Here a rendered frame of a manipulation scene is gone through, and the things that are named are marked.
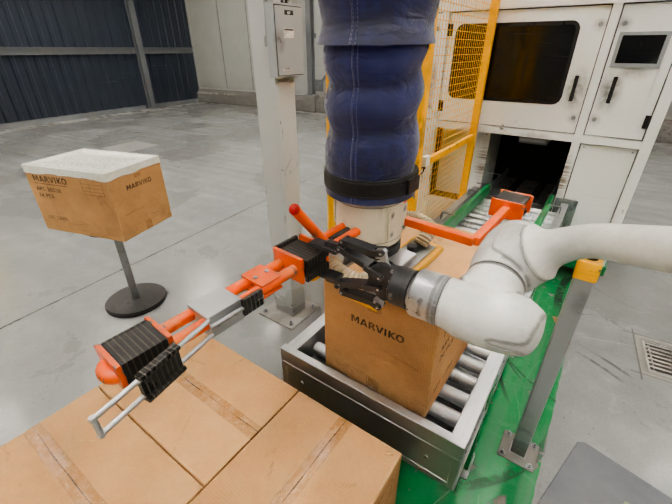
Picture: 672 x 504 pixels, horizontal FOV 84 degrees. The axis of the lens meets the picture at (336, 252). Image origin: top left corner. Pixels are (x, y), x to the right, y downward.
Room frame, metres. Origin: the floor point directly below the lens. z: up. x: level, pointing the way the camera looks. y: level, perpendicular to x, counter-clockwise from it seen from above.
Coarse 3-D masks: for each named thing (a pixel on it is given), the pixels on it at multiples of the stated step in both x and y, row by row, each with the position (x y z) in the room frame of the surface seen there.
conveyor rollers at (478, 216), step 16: (480, 208) 2.60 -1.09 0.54; (464, 224) 2.31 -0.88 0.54; (480, 224) 2.33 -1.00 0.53; (544, 224) 2.28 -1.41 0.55; (320, 352) 1.10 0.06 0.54; (480, 352) 1.09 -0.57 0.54; (464, 368) 1.03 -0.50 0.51; (480, 368) 1.01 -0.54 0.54; (464, 384) 0.94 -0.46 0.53; (448, 400) 0.88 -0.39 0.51; (464, 400) 0.86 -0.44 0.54; (448, 416) 0.80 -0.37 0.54
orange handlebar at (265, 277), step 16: (416, 224) 0.83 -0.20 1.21; (432, 224) 0.81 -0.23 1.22; (496, 224) 0.83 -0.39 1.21; (336, 240) 0.74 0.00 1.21; (464, 240) 0.75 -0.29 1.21; (480, 240) 0.74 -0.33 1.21; (256, 272) 0.61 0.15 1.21; (272, 272) 0.61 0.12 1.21; (288, 272) 0.62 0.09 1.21; (240, 288) 0.57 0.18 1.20; (256, 288) 0.56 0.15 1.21; (272, 288) 0.58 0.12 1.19; (176, 320) 0.48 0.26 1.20; (192, 320) 0.49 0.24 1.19; (176, 336) 0.44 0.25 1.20; (96, 368) 0.38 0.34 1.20; (112, 384) 0.36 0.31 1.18
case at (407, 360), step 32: (448, 256) 1.14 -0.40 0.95; (352, 320) 0.95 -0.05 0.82; (384, 320) 0.88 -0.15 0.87; (416, 320) 0.82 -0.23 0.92; (352, 352) 0.95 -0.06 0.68; (384, 352) 0.88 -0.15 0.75; (416, 352) 0.82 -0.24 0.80; (448, 352) 0.90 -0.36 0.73; (384, 384) 0.87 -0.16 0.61; (416, 384) 0.81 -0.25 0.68
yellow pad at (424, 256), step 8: (408, 240) 0.96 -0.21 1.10; (408, 248) 0.87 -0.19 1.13; (416, 248) 0.86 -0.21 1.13; (424, 248) 0.90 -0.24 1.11; (432, 248) 0.90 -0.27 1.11; (440, 248) 0.91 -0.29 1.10; (416, 256) 0.86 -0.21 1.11; (424, 256) 0.86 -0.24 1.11; (432, 256) 0.87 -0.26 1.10; (408, 264) 0.82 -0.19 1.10; (416, 264) 0.83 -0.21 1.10; (424, 264) 0.83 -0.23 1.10
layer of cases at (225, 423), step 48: (192, 384) 0.93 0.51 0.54; (240, 384) 0.93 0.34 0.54; (288, 384) 0.93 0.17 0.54; (48, 432) 0.74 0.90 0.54; (144, 432) 0.74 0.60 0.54; (192, 432) 0.74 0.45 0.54; (240, 432) 0.74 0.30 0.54; (288, 432) 0.74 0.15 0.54; (336, 432) 0.74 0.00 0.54; (0, 480) 0.59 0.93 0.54; (48, 480) 0.59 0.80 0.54; (96, 480) 0.59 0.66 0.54; (144, 480) 0.59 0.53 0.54; (192, 480) 0.59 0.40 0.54; (240, 480) 0.59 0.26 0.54; (288, 480) 0.59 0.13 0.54; (336, 480) 0.59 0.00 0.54; (384, 480) 0.59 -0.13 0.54
